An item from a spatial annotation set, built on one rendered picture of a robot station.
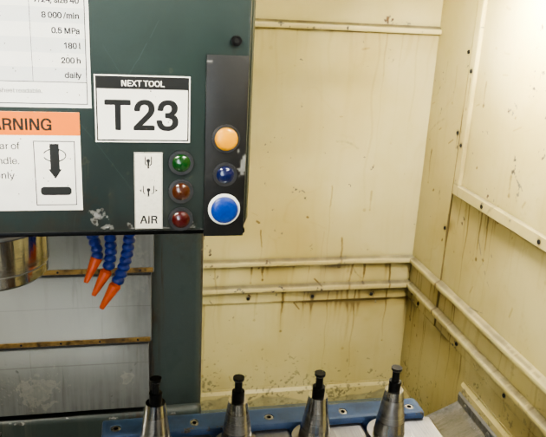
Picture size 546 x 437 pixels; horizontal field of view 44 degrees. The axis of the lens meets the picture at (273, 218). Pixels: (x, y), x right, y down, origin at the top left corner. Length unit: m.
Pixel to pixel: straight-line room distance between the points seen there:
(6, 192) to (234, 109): 0.25
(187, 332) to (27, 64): 0.97
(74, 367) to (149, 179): 0.89
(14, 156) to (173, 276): 0.83
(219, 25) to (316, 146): 1.16
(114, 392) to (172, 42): 1.04
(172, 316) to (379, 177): 0.73
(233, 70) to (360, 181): 1.22
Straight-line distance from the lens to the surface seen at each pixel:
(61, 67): 0.73
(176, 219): 0.75
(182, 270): 1.52
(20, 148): 0.75
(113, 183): 0.75
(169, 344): 1.59
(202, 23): 0.73
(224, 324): 1.99
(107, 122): 0.73
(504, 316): 1.62
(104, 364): 1.57
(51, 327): 1.53
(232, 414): 0.93
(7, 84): 0.74
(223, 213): 0.75
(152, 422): 0.92
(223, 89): 0.73
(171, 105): 0.73
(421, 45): 1.91
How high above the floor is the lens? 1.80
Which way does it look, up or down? 18 degrees down
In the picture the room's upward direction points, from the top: 3 degrees clockwise
